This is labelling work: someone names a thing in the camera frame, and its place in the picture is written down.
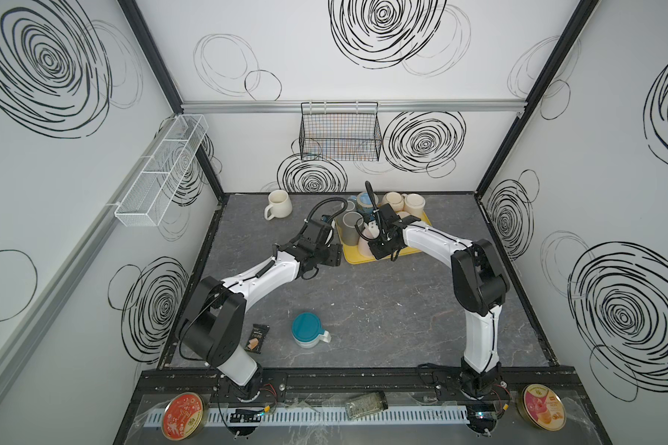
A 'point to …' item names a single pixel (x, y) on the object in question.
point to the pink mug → (371, 231)
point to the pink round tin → (542, 407)
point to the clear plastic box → (366, 405)
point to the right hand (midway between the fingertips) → (372, 250)
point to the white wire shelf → (146, 200)
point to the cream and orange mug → (394, 199)
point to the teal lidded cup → (306, 330)
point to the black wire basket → (340, 132)
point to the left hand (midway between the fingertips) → (336, 248)
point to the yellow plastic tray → (424, 219)
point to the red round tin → (183, 415)
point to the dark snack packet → (256, 337)
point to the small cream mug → (414, 204)
